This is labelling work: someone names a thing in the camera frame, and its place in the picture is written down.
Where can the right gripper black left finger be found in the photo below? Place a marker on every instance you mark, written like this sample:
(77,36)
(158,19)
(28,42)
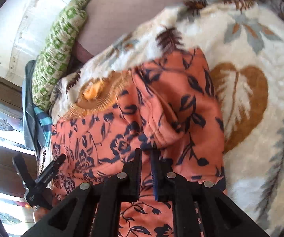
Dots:
(121,187)

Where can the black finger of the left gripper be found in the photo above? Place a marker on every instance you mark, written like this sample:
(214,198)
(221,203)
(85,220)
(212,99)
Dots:
(22,170)
(50,171)

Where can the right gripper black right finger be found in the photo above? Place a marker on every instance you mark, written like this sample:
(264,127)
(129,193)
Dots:
(168,186)

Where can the orange floral garment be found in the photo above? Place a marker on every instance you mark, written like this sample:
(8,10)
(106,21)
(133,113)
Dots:
(169,104)

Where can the person's left hand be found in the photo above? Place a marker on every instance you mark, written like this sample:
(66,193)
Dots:
(39,213)

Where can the grey-blue garment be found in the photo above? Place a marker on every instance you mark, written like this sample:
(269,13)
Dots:
(30,121)

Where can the blue striped knit sleeve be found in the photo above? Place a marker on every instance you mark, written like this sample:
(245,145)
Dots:
(45,122)

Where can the green checkered pillow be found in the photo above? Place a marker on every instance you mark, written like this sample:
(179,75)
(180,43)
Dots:
(54,57)

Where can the cream leaf-pattern fleece blanket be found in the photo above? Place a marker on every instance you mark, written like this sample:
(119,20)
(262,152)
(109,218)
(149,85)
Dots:
(243,43)

